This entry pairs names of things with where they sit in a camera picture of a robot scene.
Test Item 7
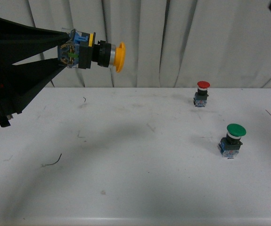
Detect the green mushroom push button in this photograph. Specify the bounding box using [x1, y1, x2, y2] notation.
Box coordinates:
[218, 123, 246, 158]

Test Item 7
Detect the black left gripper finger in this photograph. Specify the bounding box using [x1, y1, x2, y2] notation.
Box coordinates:
[10, 58, 65, 113]
[0, 18, 69, 66]

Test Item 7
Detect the yellow mushroom push button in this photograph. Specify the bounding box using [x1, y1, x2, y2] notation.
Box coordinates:
[57, 29, 126, 73]

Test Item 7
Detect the white pleated curtain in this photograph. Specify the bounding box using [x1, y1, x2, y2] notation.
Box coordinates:
[0, 0, 271, 88]

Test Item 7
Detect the red mushroom push button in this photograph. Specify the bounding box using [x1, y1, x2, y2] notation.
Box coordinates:
[193, 81, 210, 107]

